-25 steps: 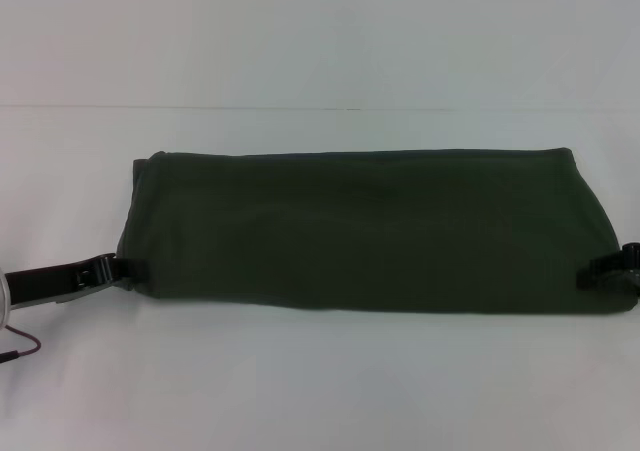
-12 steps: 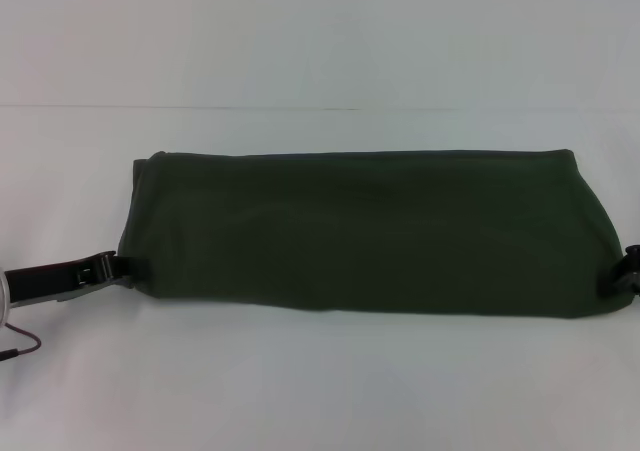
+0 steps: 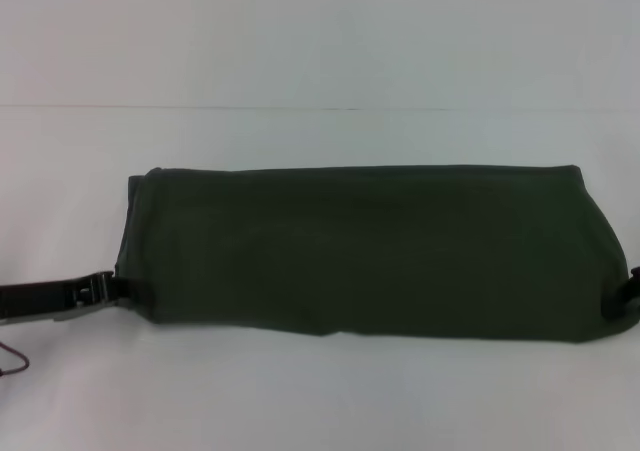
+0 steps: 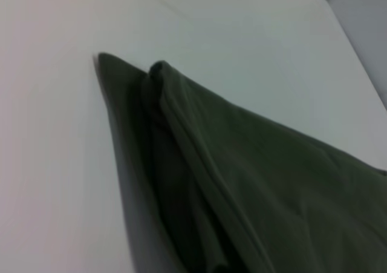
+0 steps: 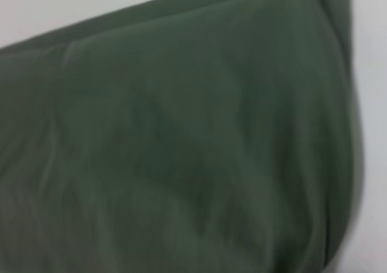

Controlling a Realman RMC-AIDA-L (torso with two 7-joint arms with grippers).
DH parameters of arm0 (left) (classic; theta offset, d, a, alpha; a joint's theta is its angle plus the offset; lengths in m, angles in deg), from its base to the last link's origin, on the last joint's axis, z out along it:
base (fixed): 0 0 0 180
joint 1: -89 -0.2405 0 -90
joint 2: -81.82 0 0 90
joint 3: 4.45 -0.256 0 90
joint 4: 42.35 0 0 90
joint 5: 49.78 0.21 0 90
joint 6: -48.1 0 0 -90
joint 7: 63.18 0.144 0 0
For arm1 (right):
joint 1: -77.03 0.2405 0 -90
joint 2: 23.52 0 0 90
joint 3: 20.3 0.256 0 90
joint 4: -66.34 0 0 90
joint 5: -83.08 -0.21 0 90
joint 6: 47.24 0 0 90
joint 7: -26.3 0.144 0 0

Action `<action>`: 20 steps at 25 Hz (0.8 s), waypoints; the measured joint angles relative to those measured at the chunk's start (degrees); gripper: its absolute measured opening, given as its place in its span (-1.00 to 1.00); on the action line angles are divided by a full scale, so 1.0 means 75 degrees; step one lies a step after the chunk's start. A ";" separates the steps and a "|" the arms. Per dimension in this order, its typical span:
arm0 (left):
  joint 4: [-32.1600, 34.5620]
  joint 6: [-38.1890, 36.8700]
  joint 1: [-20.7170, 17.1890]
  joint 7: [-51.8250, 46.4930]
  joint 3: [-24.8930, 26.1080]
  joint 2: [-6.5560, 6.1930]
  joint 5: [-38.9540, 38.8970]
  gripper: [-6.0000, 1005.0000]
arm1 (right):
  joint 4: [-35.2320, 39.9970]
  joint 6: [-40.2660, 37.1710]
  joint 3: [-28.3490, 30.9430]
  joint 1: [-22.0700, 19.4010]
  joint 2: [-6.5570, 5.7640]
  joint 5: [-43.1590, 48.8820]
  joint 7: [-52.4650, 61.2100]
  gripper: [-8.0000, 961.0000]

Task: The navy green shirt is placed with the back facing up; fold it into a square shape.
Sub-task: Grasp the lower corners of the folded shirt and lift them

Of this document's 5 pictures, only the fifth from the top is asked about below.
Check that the dark green shirt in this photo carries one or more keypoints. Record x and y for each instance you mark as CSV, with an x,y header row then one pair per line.
x,y
181,149

